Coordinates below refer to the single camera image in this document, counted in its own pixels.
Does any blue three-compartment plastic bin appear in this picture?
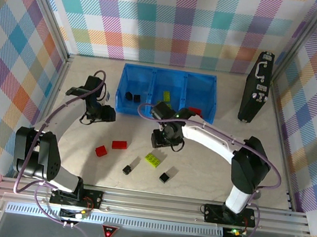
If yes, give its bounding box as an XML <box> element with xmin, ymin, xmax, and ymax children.
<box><xmin>113</xmin><ymin>62</ymin><xmax>222</xmax><ymax>126</ymax></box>

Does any red triangle sticker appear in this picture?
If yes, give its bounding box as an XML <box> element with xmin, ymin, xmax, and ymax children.
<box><xmin>100</xmin><ymin>224</ymin><xmax>120</xmax><ymax>237</ymax></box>

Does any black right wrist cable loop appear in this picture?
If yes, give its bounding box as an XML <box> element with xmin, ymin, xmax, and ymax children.
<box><xmin>170</xmin><ymin>139</ymin><xmax>186</xmax><ymax>154</ymax></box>

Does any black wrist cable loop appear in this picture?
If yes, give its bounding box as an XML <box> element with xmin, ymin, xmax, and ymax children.
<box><xmin>79</xmin><ymin>112</ymin><xmax>97</xmax><ymax>126</ymax></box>
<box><xmin>170</xmin><ymin>139</ymin><xmax>186</xmax><ymax>154</ymax></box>

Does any black left wrist cable loop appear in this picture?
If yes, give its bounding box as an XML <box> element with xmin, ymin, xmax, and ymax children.
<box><xmin>79</xmin><ymin>112</ymin><xmax>97</xmax><ymax>126</ymax></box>

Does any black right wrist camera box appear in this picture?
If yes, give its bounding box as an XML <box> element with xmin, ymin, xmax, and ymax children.
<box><xmin>150</xmin><ymin>100</ymin><xmax>176</xmax><ymax>122</ymax></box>

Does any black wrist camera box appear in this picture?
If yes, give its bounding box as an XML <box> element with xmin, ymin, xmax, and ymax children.
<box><xmin>150</xmin><ymin>100</ymin><xmax>176</xmax><ymax>122</ymax></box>
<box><xmin>83</xmin><ymin>75</ymin><xmax>103</xmax><ymax>93</ymax></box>

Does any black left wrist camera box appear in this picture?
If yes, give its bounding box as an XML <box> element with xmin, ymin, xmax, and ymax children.
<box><xmin>83</xmin><ymin>75</ymin><xmax>103</xmax><ymax>93</ymax></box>

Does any aluminium left side rail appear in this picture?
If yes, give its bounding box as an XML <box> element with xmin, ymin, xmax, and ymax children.
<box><xmin>17</xmin><ymin>49</ymin><xmax>76</xmax><ymax>184</ymax></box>

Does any aluminium front frame rail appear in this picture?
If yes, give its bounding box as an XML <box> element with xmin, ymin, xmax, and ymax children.
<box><xmin>0</xmin><ymin>173</ymin><xmax>315</xmax><ymax>237</ymax></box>

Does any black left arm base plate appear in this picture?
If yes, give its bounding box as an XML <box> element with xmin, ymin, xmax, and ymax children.
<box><xmin>49</xmin><ymin>184</ymin><xmax>105</xmax><ymax>212</ymax></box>

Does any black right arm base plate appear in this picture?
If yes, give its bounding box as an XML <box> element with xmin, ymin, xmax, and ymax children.
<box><xmin>201</xmin><ymin>202</ymin><xmax>258</xmax><ymax>229</ymax></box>

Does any white slotted cable duct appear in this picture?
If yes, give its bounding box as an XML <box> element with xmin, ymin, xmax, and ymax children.
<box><xmin>5</xmin><ymin>200</ymin><xmax>225</xmax><ymax>237</ymax></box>

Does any black briefcase with silver handle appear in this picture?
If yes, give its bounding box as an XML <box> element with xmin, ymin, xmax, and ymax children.
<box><xmin>236</xmin><ymin>48</ymin><xmax>276</xmax><ymax>126</ymax></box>

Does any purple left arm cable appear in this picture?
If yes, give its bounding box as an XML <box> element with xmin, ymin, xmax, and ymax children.
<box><xmin>7</xmin><ymin>60</ymin><xmax>115</xmax><ymax>237</ymax></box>

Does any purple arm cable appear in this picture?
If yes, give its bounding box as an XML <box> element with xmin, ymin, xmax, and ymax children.
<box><xmin>7</xmin><ymin>60</ymin><xmax>115</xmax><ymax>237</ymax></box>
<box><xmin>121</xmin><ymin>102</ymin><xmax>290</xmax><ymax>237</ymax></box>

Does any aluminium left corner post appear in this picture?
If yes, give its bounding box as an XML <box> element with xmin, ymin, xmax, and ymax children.
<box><xmin>8</xmin><ymin>0</ymin><xmax>83</xmax><ymax>66</ymax></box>

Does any aluminium corner post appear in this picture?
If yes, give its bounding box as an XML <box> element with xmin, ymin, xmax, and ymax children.
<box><xmin>8</xmin><ymin>0</ymin><xmax>83</xmax><ymax>66</ymax></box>
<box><xmin>270</xmin><ymin>0</ymin><xmax>317</xmax><ymax>87</ymax></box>

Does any aluminium right side rail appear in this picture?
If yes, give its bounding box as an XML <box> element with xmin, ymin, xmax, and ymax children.
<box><xmin>254</xmin><ymin>77</ymin><xmax>317</xmax><ymax>217</ymax></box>

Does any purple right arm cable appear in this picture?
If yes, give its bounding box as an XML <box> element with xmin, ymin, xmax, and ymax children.
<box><xmin>121</xmin><ymin>102</ymin><xmax>290</xmax><ymax>237</ymax></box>

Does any aluminium right corner post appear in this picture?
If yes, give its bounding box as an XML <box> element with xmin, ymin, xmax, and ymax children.
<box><xmin>270</xmin><ymin>0</ymin><xmax>317</xmax><ymax>87</ymax></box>

